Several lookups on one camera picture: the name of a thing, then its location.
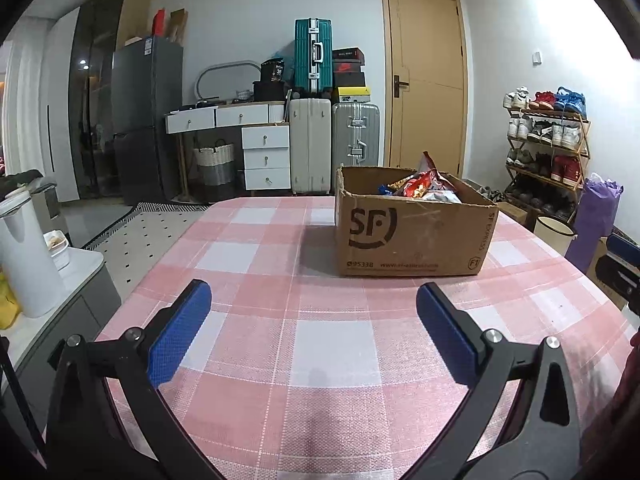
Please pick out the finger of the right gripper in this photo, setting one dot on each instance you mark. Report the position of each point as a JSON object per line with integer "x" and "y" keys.
{"x": 619, "y": 278}
{"x": 623, "y": 248}

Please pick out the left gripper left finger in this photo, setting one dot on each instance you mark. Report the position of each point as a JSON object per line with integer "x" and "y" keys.
{"x": 106, "y": 416}

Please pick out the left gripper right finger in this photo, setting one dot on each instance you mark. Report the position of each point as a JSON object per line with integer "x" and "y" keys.
{"x": 540, "y": 436}

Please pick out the white red noodle bag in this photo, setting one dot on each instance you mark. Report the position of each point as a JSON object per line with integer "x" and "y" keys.
{"x": 443, "y": 195}

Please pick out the red snack bag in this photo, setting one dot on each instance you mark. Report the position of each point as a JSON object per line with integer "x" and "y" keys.
{"x": 426, "y": 178}

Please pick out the blue cookie packet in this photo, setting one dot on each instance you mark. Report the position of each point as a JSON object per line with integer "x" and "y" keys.
{"x": 385, "y": 190}

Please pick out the purple paper bag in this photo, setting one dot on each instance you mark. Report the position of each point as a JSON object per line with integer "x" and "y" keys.
{"x": 595, "y": 218}

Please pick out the cream trash bin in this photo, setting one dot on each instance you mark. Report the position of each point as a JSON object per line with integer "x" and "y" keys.
{"x": 555, "y": 233}

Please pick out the small brown shoe box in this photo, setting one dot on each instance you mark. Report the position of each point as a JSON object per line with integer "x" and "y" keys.
{"x": 519, "y": 215}

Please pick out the bamboo shoe rack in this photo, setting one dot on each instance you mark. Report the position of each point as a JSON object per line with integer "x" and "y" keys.
{"x": 547, "y": 161}

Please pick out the white electric kettle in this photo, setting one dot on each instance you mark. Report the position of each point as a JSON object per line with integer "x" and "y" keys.
{"x": 25, "y": 259}

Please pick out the woven laundry basket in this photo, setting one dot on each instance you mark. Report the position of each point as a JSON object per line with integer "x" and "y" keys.
{"x": 216, "y": 168}

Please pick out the SF cardboard box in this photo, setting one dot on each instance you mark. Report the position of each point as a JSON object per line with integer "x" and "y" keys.
{"x": 399, "y": 237}

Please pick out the wooden door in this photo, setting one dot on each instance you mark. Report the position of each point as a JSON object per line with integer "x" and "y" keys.
{"x": 426, "y": 83}

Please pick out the white drawer desk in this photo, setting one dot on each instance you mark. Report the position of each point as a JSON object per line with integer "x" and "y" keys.
{"x": 259, "y": 133}

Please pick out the silver suitcase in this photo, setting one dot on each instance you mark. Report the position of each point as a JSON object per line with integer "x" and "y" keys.
{"x": 355, "y": 134}

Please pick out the beige suitcase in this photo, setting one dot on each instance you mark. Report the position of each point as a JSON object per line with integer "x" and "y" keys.
{"x": 310, "y": 146}

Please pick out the dark grey refrigerator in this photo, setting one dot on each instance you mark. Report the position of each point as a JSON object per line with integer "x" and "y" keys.
{"x": 146, "y": 86}

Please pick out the oval mirror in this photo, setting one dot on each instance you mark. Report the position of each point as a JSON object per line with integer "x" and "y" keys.
{"x": 227, "y": 81}

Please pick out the stack of shoe boxes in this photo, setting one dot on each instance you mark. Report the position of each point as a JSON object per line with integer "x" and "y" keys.
{"x": 349, "y": 78}

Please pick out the black bag on desk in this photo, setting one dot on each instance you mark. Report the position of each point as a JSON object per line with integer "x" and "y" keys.
{"x": 272, "y": 70}

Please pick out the black glass cabinet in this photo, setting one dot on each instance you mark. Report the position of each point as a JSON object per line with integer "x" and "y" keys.
{"x": 102, "y": 28}

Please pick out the teal suitcase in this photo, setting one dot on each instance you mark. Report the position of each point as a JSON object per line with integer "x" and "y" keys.
{"x": 313, "y": 69}

